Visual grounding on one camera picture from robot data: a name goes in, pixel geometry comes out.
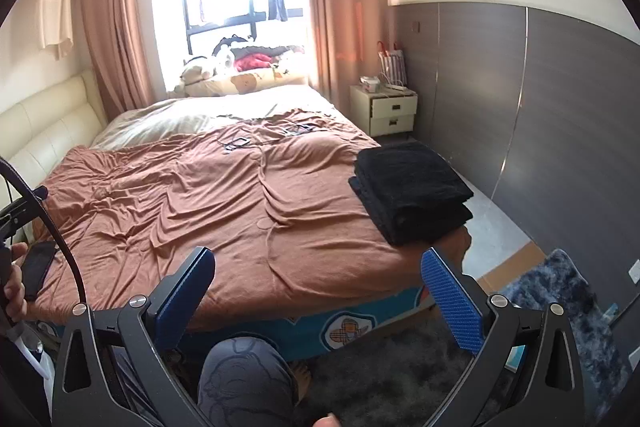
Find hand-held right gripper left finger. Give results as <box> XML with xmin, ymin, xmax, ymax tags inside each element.
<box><xmin>50</xmin><ymin>246</ymin><xmax>217</xmax><ymax>427</ymax></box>

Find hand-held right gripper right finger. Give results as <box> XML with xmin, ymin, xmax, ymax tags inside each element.
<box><xmin>420</xmin><ymin>247</ymin><xmax>586</xmax><ymax>427</ymax></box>

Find black pants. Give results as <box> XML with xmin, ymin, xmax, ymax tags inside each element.
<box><xmin>354</xmin><ymin>141</ymin><xmax>475</xmax><ymax>210</ymax></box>
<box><xmin>348</xmin><ymin>177</ymin><xmax>473</xmax><ymax>247</ymax></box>

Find black folded pants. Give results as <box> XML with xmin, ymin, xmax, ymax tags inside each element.
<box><xmin>348</xmin><ymin>177</ymin><xmax>473</xmax><ymax>247</ymax></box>

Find person's left hand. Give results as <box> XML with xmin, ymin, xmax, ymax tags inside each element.
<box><xmin>2</xmin><ymin>242</ymin><xmax>28</xmax><ymax>323</ymax></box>

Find cream padded headboard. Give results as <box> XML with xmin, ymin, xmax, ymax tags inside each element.
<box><xmin>0</xmin><ymin>67</ymin><xmax>108</xmax><ymax>243</ymax></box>

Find white blue plastic packet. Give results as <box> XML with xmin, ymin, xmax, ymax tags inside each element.
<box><xmin>502</xmin><ymin>344</ymin><xmax>528</xmax><ymax>370</ymax></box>

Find brown blanket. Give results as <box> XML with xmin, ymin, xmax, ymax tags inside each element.
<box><xmin>25</xmin><ymin>109</ymin><xmax>473</xmax><ymax>333</ymax></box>

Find person's grey printed trousers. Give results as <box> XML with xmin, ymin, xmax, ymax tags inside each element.
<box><xmin>107</xmin><ymin>338</ymin><xmax>298</xmax><ymax>427</ymax></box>

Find grey blue shaggy rug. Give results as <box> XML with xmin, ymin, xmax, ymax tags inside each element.
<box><xmin>295</xmin><ymin>249</ymin><xmax>633</xmax><ymax>427</ymax></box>

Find person's bare foot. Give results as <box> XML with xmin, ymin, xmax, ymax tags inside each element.
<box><xmin>290</xmin><ymin>362</ymin><xmax>313</xmax><ymax>403</ymax></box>

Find white plastic bin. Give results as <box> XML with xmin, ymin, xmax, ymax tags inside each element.
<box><xmin>10</xmin><ymin>322</ymin><xmax>56</xmax><ymax>383</ymax></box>

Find cream hanging cloth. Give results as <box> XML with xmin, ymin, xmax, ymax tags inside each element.
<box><xmin>37</xmin><ymin>0</ymin><xmax>76</xmax><ymax>60</ymax></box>

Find white nightstand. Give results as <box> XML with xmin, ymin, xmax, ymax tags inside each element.
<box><xmin>349</xmin><ymin>84</ymin><xmax>418</xmax><ymax>138</ymax></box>

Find bear print pillow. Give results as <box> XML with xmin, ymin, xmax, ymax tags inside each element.
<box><xmin>185</xmin><ymin>67</ymin><xmax>307</xmax><ymax>96</ymax></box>

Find white plush toy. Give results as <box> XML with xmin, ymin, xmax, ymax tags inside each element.
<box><xmin>167</xmin><ymin>47</ymin><xmax>236</xmax><ymax>98</ymax></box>

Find red cloth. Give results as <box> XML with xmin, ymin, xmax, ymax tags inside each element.
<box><xmin>235</xmin><ymin>53</ymin><xmax>273</xmax><ymax>72</ymax></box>

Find striped bag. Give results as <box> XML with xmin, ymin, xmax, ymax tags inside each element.
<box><xmin>377</xmin><ymin>41</ymin><xmax>407</xmax><ymax>85</ymax></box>

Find black ruffled cloth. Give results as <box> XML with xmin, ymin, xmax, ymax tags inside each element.
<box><xmin>212</xmin><ymin>34</ymin><xmax>281</xmax><ymax>58</ymax></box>

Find black braided cable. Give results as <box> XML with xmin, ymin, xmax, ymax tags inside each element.
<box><xmin>0</xmin><ymin>156</ymin><xmax>86</xmax><ymax>308</ymax></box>

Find thin black cables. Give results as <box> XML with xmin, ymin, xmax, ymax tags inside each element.
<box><xmin>217</xmin><ymin>119</ymin><xmax>321</xmax><ymax>154</ymax></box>

